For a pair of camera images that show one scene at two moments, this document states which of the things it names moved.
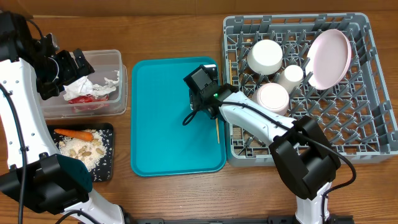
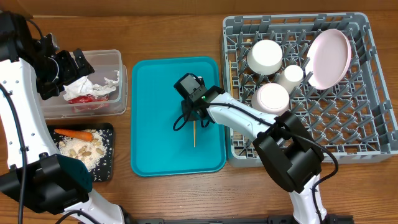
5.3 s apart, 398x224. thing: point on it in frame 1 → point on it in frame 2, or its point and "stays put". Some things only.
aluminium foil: [109, 87] stays put
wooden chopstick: [217, 130] → [194, 134]
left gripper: [71, 71] stays put
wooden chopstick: [231, 72] stays put
